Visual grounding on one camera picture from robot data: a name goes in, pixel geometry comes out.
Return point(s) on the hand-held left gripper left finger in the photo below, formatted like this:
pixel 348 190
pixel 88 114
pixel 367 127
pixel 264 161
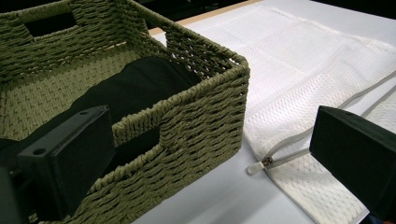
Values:
pixel 65 168

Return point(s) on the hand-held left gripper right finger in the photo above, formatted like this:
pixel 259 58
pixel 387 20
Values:
pixel 355 149

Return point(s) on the white mesh laundry bag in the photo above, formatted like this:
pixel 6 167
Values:
pixel 295 77

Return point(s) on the black cloth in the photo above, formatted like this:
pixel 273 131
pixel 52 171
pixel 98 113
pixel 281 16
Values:
pixel 140 84

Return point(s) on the green woven basket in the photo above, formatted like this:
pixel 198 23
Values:
pixel 193 130

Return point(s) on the white board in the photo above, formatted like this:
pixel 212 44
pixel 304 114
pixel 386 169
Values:
pixel 202 193

